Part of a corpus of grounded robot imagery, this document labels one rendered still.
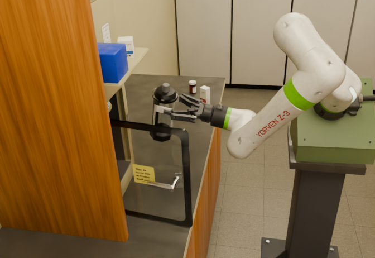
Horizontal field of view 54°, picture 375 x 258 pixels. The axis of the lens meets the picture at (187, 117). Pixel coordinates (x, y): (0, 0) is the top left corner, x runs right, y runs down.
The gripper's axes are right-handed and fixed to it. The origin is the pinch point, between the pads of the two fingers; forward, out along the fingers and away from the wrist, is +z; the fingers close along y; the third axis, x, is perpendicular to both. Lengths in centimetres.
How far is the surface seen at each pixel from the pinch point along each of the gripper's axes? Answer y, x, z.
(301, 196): -11, 45, -70
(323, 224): -10, 59, -85
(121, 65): 31.6, -34.6, 5.7
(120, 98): 9.7, -4.5, 15.8
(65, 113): 47, -24, 17
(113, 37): 10.4, -31.0, 17.9
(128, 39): 14.8, -33.8, 10.4
